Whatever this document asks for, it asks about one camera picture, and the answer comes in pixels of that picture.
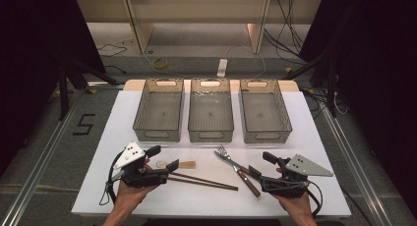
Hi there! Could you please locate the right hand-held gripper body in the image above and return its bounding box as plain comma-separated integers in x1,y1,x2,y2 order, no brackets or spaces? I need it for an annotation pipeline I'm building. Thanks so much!
260,153,334,199

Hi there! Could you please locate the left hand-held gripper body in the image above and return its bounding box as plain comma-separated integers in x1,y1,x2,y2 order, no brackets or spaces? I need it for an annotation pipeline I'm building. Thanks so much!
109,141,170,189

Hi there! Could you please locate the knife with wooden handle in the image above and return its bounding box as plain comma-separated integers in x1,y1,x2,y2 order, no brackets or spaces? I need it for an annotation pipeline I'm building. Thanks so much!
213,149,263,198

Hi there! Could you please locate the brown wooden chopstick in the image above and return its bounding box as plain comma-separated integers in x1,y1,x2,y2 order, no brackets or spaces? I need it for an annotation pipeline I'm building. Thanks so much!
167,176,239,192
168,171,239,190

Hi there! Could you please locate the smoky clear plastic bin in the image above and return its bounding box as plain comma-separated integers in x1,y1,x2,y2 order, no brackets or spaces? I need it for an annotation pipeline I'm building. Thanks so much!
239,78,293,144
132,78,185,142
187,78,235,143

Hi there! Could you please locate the person's right hand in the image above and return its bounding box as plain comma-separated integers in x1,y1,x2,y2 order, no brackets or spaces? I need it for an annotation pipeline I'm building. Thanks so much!
272,192,314,215

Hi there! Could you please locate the person's left hand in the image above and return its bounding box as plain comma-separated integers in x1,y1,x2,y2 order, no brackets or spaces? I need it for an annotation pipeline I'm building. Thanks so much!
115,181,159,205

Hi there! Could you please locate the black metal stand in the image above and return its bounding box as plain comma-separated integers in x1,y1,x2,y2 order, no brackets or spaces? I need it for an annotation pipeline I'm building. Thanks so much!
57,50,120,121
283,52,339,119

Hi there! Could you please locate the white power strip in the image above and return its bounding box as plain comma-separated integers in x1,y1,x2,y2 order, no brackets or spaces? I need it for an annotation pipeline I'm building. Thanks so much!
216,58,228,79

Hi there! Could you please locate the dark curtain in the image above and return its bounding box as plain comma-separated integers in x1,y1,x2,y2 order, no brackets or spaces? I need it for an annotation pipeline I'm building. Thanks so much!
298,0,417,219
0,0,106,176

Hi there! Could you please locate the light wooden shelf unit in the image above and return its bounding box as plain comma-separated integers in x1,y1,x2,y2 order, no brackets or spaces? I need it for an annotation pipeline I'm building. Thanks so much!
76,0,323,55

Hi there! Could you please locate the right hand-held gripper cable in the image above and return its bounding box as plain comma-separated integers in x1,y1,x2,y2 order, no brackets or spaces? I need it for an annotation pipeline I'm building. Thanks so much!
304,180,325,218

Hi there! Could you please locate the hand-held gripper cable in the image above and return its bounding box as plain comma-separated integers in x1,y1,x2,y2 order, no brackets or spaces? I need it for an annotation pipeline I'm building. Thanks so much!
98,151,124,206
304,180,325,218

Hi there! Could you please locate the left hand-held gripper cable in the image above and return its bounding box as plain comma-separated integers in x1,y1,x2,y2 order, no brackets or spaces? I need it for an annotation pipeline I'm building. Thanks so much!
98,151,124,206

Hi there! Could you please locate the aluminium floor rail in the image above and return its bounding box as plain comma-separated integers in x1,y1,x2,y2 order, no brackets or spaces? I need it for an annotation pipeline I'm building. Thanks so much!
0,85,99,226
318,102,396,226

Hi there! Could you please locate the yellow cable coil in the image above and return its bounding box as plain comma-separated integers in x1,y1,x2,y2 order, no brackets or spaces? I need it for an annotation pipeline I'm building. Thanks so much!
151,57,169,70

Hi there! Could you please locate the bundle of black cables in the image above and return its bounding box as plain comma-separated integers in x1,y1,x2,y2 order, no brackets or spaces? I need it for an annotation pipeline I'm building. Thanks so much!
263,0,311,66

